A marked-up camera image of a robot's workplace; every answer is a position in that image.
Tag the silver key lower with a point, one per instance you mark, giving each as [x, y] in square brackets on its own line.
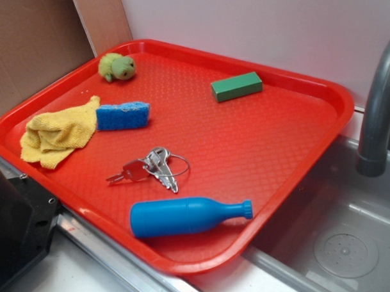
[169, 180]

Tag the yellow cloth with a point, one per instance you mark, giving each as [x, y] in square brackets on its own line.
[52, 137]

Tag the blue sponge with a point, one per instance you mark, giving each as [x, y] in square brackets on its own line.
[129, 115]

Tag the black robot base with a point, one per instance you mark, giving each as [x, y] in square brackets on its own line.
[28, 214]

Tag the green rectangular block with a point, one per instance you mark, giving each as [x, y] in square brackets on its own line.
[236, 87]

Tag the silver key upper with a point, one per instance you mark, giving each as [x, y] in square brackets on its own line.
[156, 161]

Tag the grey faucet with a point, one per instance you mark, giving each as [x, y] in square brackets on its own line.
[374, 141]

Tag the brown cardboard panel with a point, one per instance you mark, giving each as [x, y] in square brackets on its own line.
[43, 40]

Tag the silver key with red cover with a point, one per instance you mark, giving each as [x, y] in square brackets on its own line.
[133, 171]

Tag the red plastic tray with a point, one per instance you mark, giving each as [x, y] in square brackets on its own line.
[256, 147]

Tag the green plush turtle toy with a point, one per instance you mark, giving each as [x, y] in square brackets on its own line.
[114, 66]

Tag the grey toy sink basin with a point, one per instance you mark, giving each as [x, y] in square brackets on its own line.
[331, 235]

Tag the blue plastic bottle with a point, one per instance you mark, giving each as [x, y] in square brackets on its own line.
[190, 215]

